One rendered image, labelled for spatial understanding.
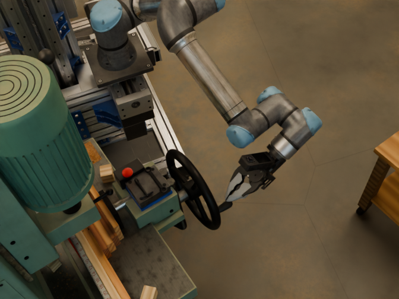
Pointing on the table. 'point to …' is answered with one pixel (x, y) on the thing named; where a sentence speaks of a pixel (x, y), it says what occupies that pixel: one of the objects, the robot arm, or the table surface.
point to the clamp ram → (116, 207)
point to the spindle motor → (40, 138)
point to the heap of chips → (92, 152)
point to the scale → (89, 267)
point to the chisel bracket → (69, 221)
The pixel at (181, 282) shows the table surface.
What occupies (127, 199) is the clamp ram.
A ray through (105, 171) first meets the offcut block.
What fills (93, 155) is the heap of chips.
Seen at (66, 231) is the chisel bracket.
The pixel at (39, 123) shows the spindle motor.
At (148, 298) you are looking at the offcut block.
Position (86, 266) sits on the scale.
